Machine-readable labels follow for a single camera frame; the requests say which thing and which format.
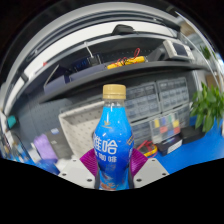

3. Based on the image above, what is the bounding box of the blue drink bottle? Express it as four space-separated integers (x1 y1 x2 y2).
92 83 135 192

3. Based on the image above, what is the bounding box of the yellow tool with red leads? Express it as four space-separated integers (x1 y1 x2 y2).
106 48 147 70

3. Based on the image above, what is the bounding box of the green leafy plant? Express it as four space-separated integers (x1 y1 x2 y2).
189 82 224 134

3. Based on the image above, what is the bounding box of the purple plastic bag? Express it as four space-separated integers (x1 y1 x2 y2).
32 133 58 161

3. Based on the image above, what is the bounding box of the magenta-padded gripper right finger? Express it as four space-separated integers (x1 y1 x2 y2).
128 148 170 190

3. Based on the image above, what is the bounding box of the white carton box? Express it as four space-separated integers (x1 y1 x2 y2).
54 158 73 171

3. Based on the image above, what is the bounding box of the yellow multimeter with red leads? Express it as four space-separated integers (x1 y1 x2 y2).
135 139 159 158

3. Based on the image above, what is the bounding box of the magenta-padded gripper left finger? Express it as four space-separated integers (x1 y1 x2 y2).
58 148 100 190

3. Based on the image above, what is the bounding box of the black wall shelf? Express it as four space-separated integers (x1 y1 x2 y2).
38 59 209 104

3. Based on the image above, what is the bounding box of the black flat case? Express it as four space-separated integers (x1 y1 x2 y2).
179 125 206 145

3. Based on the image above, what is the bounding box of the black device with antenna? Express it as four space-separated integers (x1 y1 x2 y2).
71 41 101 73

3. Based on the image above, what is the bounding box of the white shelf unit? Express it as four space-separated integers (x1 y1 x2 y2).
176 13 224 91

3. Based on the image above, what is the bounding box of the clear organizer with coloured parts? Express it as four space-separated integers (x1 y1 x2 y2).
148 112 183 145

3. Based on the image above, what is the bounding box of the black rounded device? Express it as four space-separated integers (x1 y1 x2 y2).
111 23 135 36

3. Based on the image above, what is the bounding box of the dark grey upright box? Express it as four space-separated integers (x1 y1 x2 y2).
44 127 73 159

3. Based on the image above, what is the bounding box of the white bench instrument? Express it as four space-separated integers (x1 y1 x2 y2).
162 39 195 62

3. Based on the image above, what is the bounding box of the black box with white label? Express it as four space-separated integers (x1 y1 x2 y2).
156 135 184 157

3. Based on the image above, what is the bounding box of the white perforated tray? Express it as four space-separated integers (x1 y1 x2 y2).
58 100 105 159

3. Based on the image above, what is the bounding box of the teal plastic bin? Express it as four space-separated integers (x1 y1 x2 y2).
6 114 18 130

